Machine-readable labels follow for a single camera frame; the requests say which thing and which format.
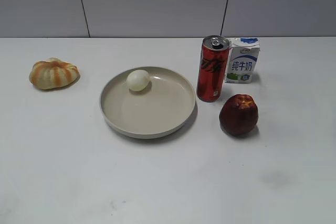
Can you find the white egg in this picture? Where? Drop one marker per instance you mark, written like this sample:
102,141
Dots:
138,80

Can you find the beige round plate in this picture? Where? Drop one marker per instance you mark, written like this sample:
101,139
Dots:
162,108

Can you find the red cola can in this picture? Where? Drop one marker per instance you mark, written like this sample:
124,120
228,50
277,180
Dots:
212,67

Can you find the dark red apple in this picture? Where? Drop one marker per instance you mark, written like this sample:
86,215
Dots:
239,115

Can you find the white blue milk carton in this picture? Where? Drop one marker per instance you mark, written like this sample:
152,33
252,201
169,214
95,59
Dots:
242,59

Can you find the striped bread bun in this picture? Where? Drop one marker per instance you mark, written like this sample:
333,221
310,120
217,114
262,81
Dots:
53,74

